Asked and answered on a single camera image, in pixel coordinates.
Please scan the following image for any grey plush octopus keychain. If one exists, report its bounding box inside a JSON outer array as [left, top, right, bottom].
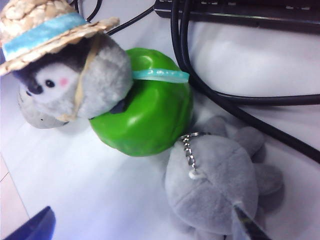
[[163, 116, 285, 240]]

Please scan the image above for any green toy apple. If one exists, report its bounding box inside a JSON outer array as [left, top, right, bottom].
[[88, 47, 195, 157]]

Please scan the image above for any black keyboard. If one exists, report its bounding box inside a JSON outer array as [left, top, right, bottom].
[[153, 0, 320, 35]]

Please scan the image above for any thick black looped cable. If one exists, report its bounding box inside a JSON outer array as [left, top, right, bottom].
[[170, 0, 320, 163]]

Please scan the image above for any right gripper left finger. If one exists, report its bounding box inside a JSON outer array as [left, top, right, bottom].
[[0, 206, 55, 240]]

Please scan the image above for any thin black cable with ferrite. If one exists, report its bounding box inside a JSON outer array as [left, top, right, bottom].
[[72, 0, 157, 36]]

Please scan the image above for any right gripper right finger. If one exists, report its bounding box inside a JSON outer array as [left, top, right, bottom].
[[233, 203, 272, 240]]

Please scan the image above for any plush penguin with straw hat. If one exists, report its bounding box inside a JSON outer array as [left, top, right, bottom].
[[0, 0, 190, 130]]

